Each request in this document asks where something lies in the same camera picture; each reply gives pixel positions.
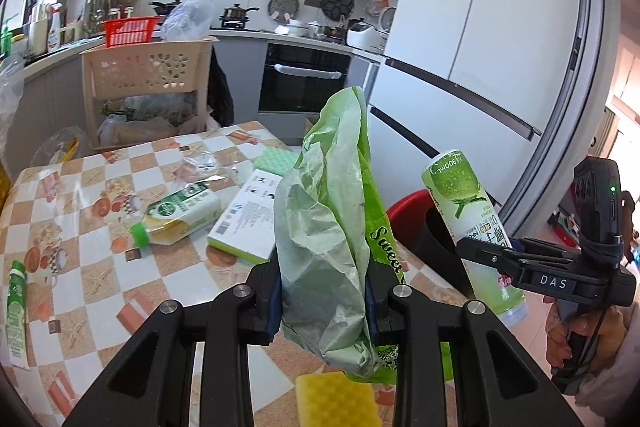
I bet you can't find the clear plastic bag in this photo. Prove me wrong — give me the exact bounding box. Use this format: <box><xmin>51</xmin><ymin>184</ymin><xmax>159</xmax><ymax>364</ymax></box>
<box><xmin>0</xmin><ymin>52</ymin><xmax>25</xmax><ymax>155</ymax></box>

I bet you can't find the round baking pan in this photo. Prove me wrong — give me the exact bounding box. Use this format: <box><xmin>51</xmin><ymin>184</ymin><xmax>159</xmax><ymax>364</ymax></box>
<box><xmin>320</xmin><ymin>0</ymin><xmax>355</xmax><ymax>22</ymax></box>

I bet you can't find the black built-in oven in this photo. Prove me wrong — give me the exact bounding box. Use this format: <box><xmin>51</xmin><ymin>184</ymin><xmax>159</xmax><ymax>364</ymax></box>
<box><xmin>258</xmin><ymin>43</ymin><xmax>350</xmax><ymax>113</ymax></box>

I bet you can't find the green sponge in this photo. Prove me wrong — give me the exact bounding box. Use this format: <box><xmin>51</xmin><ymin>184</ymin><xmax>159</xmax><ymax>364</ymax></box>
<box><xmin>254</xmin><ymin>147</ymin><xmax>298</xmax><ymax>176</ymax></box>

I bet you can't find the white rice cooker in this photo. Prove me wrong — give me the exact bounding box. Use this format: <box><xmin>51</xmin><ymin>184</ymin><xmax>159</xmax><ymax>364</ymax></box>
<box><xmin>346</xmin><ymin>6</ymin><xmax>396</xmax><ymax>54</ymax></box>

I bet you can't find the grey round plate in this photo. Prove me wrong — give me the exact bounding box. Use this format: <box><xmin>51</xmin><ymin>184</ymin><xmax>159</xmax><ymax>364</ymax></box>
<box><xmin>268</xmin><ymin>0</ymin><xmax>299</xmax><ymax>25</ymax></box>

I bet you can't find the white green glove box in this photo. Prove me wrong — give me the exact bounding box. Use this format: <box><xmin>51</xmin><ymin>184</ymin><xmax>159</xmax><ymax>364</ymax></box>
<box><xmin>207</xmin><ymin>169</ymin><xmax>282</xmax><ymax>265</ymax></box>

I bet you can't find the green snack bag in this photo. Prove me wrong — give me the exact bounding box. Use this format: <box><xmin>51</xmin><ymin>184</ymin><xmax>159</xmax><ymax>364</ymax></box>
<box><xmin>344</xmin><ymin>146</ymin><xmax>454</xmax><ymax>385</ymax></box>

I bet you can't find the beige plastic chair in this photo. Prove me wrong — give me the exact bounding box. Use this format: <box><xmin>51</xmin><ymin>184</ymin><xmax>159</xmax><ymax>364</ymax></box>
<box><xmin>80</xmin><ymin>37</ymin><xmax>217</xmax><ymax>152</ymax></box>

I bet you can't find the green coconut water bottle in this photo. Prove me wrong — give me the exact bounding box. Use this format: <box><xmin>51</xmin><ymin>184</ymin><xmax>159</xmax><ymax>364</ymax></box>
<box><xmin>421</xmin><ymin>150</ymin><xmax>528</xmax><ymax>327</ymax></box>

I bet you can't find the light green plastic bag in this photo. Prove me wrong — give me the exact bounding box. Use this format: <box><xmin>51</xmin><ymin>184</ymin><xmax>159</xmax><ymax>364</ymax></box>
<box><xmin>273</xmin><ymin>88</ymin><xmax>376</xmax><ymax>377</ymax></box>

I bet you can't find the brown cooking pot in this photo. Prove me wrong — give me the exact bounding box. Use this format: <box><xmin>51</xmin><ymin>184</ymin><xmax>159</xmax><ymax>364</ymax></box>
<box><xmin>219</xmin><ymin>3</ymin><xmax>258</xmax><ymax>29</ymax></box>

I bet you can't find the cardboard box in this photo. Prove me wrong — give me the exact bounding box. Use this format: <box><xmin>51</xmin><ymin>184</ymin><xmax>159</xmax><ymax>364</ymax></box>
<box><xmin>303</xmin><ymin>115</ymin><xmax>319</xmax><ymax>142</ymax></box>

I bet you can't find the person's right hand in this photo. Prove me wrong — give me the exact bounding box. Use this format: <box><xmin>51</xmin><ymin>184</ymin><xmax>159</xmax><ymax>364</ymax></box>
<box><xmin>544</xmin><ymin>298</ymin><xmax>629</xmax><ymax>375</ymax></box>

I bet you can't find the white plastic bag on counter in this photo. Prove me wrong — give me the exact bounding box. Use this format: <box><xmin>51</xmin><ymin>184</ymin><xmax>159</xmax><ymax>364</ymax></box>
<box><xmin>160</xmin><ymin>0</ymin><xmax>216</xmax><ymax>41</ymax></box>

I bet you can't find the green label juice bottle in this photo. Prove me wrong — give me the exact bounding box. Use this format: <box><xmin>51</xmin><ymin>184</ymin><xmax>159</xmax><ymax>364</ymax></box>
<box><xmin>130</xmin><ymin>182</ymin><xmax>221</xmax><ymax>248</ymax></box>

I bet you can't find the clear plastic wrapper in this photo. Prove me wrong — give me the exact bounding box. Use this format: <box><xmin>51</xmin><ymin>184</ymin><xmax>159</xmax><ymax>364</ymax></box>
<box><xmin>174</xmin><ymin>152</ymin><xmax>253</xmax><ymax>188</ymax></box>

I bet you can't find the black trash bin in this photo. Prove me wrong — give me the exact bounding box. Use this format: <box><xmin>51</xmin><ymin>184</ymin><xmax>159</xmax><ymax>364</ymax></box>
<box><xmin>412</xmin><ymin>207</ymin><xmax>474</xmax><ymax>298</ymax></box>

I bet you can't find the white refrigerator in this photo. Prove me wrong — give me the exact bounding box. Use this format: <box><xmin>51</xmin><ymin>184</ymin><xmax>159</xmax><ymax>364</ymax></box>
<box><xmin>364</xmin><ymin>0</ymin><xmax>594</xmax><ymax>228</ymax></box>

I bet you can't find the red plastic basket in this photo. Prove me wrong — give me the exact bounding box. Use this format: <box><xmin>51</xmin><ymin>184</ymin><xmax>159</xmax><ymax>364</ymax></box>
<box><xmin>103</xmin><ymin>15</ymin><xmax>158</xmax><ymax>48</ymax></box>

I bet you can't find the green toothpaste tube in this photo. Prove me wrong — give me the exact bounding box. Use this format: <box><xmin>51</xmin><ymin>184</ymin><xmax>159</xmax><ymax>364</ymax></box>
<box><xmin>6</xmin><ymin>260</ymin><xmax>30</xmax><ymax>371</ymax></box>

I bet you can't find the yellow sponge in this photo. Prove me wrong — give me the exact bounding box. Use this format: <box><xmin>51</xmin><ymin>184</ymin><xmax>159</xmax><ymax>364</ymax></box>
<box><xmin>295</xmin><ymin>372</ymin><xmax>382</xmax><ymax>427</ymax></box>

